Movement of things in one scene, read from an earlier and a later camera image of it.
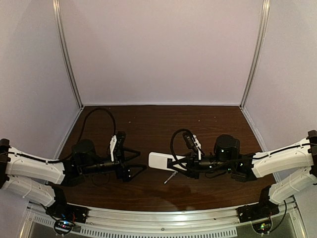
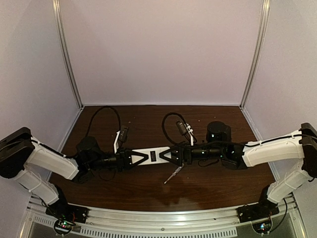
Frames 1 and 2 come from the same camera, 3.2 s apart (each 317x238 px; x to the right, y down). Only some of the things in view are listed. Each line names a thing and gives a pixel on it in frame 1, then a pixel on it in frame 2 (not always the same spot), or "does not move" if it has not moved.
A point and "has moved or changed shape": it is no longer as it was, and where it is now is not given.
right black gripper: x=192 y=163 to x=180 y=154
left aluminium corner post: x=62 y=37 does not move
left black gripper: x=121 y=164 to x=127 y=158
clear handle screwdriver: x=174 y=174 does not move
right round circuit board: x=262 y=227 does not move
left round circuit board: x=63 y=227 does not move
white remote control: x=159 y=160 has moved or changed shape
